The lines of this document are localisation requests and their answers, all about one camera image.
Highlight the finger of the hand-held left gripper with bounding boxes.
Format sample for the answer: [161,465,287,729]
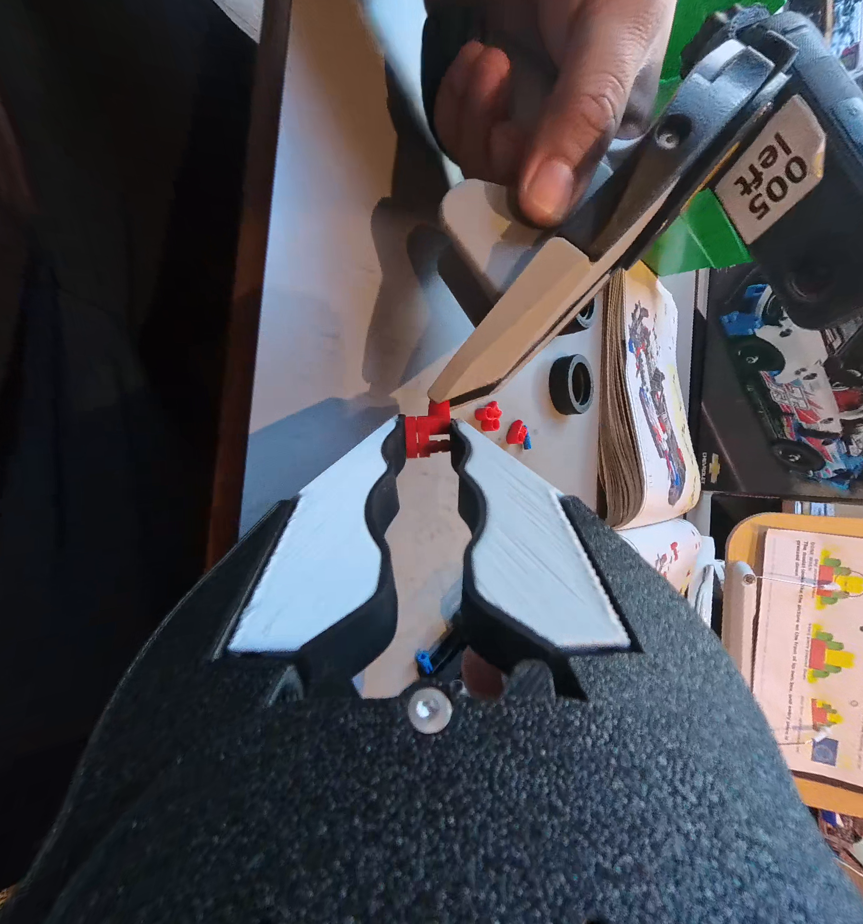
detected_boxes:
[428,236,623,405]

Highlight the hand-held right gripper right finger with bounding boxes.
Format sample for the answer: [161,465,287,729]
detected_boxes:
[449,419,633,683]

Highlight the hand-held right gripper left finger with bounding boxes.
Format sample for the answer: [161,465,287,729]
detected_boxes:
[226,415,409,683]

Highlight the person's left hand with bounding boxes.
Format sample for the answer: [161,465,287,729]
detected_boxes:
[431,0,681,231]

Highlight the green plastic bin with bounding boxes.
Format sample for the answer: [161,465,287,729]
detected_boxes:
[641,0,789,277]

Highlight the open instruction booklet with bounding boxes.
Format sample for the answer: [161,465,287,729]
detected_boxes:
[596,260,717,607]

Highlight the instruction sheet on stand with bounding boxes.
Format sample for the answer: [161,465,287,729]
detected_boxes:
[723,511,863,827]

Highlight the white board stand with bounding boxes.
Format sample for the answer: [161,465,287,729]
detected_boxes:
[687,534,761,697]

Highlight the black toy car box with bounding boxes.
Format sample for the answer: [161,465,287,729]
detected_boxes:
[691,263,863,502]

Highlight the printed instruction sheet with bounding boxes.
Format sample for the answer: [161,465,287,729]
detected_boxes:
[752,529,863,791]

